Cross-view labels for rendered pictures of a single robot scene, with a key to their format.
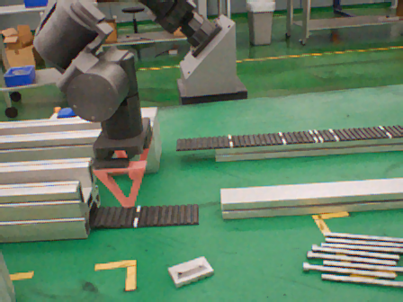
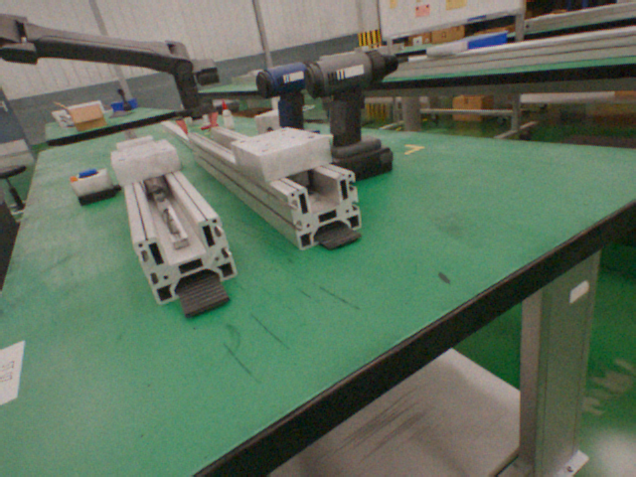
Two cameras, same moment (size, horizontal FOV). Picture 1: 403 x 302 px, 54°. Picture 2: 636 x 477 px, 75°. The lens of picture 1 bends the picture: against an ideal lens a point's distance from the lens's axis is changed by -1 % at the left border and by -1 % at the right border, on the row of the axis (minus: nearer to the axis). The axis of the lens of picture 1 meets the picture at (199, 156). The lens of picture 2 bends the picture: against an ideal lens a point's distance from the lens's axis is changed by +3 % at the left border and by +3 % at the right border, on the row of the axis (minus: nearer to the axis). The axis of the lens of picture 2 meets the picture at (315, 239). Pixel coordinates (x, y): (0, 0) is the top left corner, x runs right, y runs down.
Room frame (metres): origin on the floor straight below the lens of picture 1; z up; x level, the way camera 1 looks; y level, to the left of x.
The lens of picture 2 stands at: (0.74, 1.44, 1.02)
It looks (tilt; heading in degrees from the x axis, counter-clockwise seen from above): 25 degrees down; 248
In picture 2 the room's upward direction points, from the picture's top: 12 degrees counter-clockwise
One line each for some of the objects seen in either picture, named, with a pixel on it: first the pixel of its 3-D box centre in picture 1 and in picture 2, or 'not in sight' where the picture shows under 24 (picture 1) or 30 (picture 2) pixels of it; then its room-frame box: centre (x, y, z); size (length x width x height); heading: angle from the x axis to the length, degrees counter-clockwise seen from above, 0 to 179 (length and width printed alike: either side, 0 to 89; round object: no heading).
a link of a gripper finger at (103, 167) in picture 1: (125, 173); (206, 122); (0.49, 0.10, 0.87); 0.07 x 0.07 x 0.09; 89
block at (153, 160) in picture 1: (135, 137); (136, 158); (0.72, 0.12, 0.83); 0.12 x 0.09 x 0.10; 179
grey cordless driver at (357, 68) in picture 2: not in sight; (365, 115); (0.32, 0.76, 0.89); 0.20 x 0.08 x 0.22; 172
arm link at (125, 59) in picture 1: (112, 76); (186, 79); (0.51, 0.10, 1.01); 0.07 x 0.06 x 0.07; 175
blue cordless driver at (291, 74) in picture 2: not in sight; (305, 112); (0.34, 0.52, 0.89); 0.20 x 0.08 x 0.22; 7
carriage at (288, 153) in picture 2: not in sight; (279, 160); (0.53, 0.82, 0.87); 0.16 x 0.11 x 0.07; 89
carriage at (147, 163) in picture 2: not in sight; (147, 167); (0.72, 0.57, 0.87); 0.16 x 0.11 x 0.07; 89
